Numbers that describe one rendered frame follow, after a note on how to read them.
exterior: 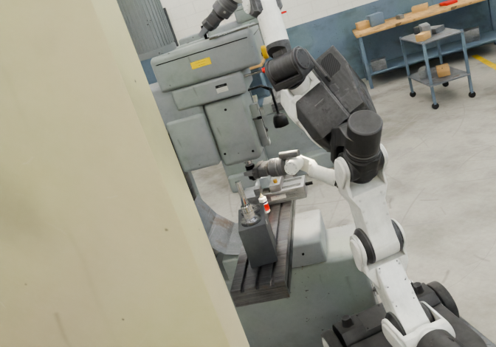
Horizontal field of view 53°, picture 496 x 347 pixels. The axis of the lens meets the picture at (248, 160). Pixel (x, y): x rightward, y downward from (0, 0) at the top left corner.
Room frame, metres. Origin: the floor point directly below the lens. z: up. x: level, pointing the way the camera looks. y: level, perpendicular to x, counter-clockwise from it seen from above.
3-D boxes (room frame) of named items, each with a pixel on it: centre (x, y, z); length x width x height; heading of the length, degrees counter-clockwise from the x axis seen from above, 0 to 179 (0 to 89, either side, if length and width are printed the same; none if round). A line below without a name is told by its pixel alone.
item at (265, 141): (2.25, -0.11, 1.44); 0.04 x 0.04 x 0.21; 77
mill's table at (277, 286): (2.33, -0.02, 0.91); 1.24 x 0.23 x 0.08; 167
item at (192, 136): (2.32, 0.19, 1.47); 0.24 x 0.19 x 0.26; 167
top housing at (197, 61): (2.28, 0.01, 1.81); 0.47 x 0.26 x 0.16; 77
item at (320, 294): (2.27, -0.02, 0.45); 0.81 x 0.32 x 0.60; 77
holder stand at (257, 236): (1.97, 0.06, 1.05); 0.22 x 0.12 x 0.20; 175
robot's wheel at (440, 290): (1.83, -0.62, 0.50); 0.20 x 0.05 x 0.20; 9
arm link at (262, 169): (2.23, -0.08, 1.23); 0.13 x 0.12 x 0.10; 152
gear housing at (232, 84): (2.28, 0.04, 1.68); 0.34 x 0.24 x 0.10; 77
